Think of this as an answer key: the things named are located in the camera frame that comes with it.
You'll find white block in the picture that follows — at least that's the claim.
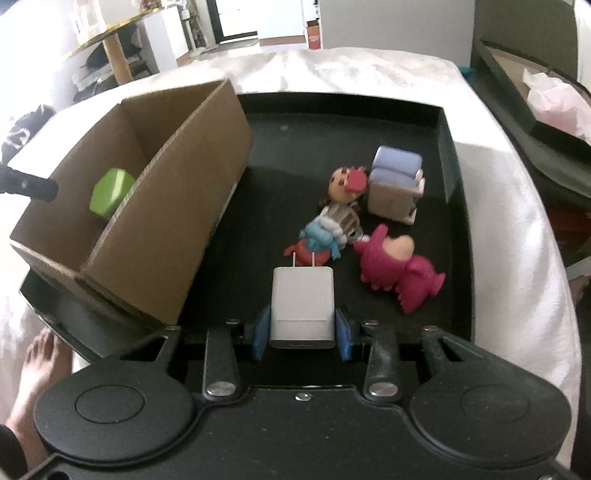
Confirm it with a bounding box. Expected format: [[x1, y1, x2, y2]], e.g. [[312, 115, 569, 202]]
[[268, 253, 337, 350]]

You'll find red and blue crab toy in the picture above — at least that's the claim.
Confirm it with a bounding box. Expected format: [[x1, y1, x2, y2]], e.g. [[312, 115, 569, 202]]
[[284, 220, 345, 267]]

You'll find gold-edged side table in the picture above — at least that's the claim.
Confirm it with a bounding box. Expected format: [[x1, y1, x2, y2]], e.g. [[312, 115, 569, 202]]
[[62, 11, 160, 86]]

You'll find green hexagonal block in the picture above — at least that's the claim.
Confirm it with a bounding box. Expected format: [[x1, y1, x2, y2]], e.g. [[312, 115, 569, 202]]
[[89, 168, 138, 219]]

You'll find flat black box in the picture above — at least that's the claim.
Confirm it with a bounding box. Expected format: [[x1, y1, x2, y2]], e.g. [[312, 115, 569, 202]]
[[471, 39, 591, 204]]

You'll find black tray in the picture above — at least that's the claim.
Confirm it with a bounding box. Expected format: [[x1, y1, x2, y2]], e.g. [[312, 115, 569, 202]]
[[18, 91, 476, 365]]

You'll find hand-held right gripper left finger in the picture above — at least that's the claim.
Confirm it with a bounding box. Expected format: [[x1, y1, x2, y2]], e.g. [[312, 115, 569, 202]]
[[110, 305, 274, 402]]

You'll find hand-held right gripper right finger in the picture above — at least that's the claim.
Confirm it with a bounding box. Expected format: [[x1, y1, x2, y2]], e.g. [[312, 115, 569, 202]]
[[335, 306, 485, 402]]

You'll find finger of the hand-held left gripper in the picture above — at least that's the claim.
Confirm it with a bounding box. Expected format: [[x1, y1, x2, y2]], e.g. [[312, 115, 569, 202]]
[[0, 165, 59, 202]]

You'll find brown-headed doll figurine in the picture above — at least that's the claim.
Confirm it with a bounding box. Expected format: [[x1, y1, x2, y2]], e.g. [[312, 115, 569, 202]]
[[316, 165, 370, 244]]

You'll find person's foot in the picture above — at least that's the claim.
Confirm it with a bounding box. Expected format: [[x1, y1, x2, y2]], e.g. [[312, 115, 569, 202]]
[[6, 329, 75, 468]]

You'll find upright black board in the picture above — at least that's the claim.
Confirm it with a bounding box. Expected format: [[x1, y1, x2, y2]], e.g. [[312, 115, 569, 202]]
[[471, 0, 579, 75]]

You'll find grey and lavender block figure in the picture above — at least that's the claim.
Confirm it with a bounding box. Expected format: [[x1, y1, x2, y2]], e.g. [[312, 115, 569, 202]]
[[367, 145, 426, 226]]

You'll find dark cloth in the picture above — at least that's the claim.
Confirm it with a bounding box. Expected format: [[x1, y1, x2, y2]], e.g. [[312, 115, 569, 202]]
[[0, 104, 57, 163]]

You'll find brown cardboard box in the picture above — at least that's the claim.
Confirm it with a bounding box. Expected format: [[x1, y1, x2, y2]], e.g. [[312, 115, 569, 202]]
[[9, 78, 254, 329]]

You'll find crumpled white plastic bag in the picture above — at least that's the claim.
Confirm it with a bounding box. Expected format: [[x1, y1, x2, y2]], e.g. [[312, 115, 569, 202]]
[[522, 68, 591, 140]]

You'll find white cabinet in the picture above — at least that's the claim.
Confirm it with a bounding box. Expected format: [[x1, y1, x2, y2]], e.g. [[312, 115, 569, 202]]
[[139, 9, 195, 71]]

